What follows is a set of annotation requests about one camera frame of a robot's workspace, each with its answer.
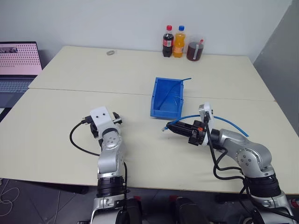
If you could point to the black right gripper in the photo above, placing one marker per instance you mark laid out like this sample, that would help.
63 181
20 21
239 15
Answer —
197 134

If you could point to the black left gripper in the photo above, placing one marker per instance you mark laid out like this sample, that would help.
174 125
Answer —
94 131

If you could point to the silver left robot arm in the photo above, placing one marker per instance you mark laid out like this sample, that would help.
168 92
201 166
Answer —
109 161

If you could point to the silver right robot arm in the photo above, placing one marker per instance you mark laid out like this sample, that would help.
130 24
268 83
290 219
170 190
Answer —
247 145

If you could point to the blue plastic storage bin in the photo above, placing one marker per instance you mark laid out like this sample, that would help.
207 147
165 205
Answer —
167 112

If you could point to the clear cup dark liquid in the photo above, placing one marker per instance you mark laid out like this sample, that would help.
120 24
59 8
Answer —
194 51

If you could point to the dark rounded shape red tab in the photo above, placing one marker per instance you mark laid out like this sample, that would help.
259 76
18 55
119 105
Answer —
187 210

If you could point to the orange soda bottle blue cap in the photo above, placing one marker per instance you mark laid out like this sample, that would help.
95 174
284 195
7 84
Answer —
179 45

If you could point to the cola bottle red cap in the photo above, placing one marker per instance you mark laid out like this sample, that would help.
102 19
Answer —
167 44

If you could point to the open grey laptop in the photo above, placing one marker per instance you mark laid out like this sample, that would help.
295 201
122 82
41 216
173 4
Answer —
17 60

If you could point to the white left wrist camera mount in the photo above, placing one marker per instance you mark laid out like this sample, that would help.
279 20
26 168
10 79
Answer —
101 117

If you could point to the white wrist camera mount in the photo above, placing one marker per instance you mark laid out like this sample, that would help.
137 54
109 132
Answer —
101 117
207 112

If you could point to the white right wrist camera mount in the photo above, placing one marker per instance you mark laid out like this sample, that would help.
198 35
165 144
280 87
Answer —
207 112

